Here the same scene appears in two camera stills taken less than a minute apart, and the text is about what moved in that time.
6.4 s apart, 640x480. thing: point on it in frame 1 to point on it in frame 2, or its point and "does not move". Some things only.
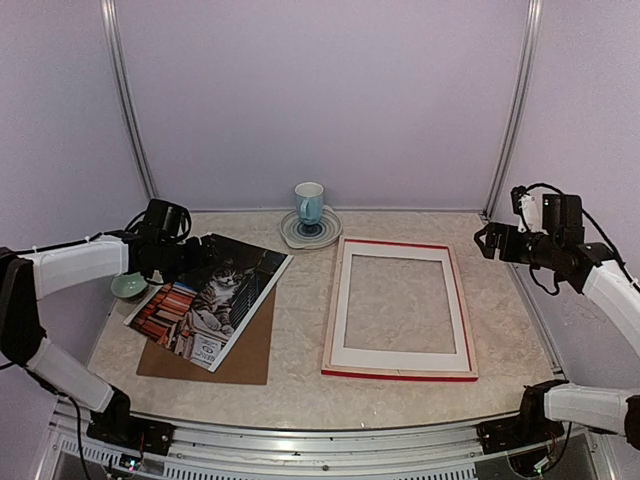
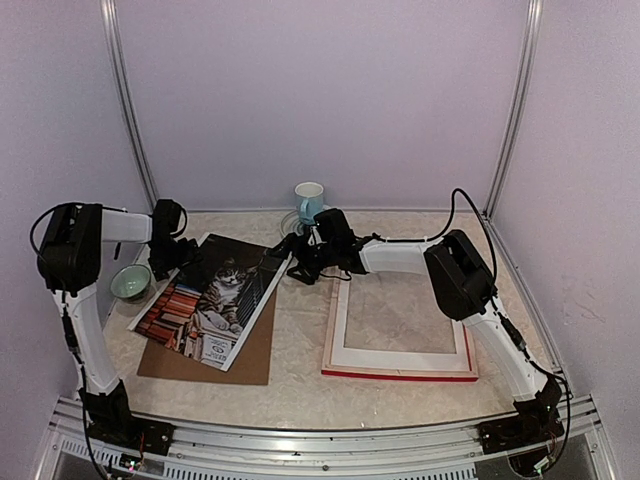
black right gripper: (495, 230) to (287, 245)
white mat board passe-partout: (398, 358) does not move
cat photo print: (204, 316) does not move
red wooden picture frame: (470, 375) does not move
